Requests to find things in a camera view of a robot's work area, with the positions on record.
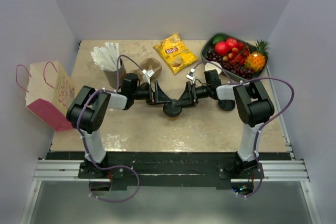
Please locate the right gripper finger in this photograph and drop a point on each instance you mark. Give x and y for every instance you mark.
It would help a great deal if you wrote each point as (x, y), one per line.
(186, 104)
(186, 95)

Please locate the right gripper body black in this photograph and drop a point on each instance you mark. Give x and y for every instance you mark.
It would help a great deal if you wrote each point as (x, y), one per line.
(201, 92)

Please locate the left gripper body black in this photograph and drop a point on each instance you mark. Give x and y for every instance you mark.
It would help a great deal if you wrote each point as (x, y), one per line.
(145, 93)

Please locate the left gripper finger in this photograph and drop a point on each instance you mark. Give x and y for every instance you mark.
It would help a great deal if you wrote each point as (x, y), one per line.
(162, 101)
(158, 91)

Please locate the brown paper coffee cup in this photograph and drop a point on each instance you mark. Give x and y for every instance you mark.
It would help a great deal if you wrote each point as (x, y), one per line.
(213, 66)

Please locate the black coffee cup lid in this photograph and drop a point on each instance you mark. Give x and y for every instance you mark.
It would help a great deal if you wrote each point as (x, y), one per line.
(226, 105)

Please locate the paper bag pink white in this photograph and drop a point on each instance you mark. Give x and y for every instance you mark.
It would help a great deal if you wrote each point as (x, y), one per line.
(49, 93)

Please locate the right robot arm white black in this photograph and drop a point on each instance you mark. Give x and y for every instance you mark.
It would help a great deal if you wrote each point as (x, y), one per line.
(254, 108)

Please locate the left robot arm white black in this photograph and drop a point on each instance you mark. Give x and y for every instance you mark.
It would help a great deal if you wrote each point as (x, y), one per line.
(87, 111)

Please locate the cardboard cup carrier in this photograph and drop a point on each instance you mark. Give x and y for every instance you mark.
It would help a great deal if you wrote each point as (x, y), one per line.
(148, 64)

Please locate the grey straw holder cup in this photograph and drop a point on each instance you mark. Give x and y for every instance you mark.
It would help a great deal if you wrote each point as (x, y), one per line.
(115, 77)

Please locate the dark grape bunch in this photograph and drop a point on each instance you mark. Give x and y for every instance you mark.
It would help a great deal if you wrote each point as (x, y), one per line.
(229, 63)

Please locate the yellow Lays chips bag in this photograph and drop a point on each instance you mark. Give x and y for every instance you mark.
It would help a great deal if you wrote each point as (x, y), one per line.
(175, 53)

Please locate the large red apple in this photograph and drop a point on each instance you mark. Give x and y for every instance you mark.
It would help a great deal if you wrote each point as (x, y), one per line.
(222, 48)

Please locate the dark green fruit tray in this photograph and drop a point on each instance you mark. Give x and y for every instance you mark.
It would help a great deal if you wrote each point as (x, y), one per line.
(252, 47)

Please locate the small red apple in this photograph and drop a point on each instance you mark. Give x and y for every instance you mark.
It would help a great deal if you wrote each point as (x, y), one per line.
(232, 43)

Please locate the orange toy pineapple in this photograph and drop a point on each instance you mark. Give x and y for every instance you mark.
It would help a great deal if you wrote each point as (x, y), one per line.
(256, 60)

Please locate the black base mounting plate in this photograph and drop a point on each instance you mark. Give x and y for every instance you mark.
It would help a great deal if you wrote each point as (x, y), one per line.
(157, 169)

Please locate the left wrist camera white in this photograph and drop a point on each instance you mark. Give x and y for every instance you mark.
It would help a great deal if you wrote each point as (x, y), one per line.
(147, 74)

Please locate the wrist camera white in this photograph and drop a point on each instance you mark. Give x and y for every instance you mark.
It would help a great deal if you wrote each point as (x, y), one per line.
(147, 74)
(191, 76)

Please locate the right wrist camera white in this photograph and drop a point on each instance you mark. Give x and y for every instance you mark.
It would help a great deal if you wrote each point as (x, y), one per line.
(191, 76)

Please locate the aluminium rail frame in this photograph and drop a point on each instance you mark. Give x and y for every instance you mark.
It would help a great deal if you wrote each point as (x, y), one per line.
(281, 193)

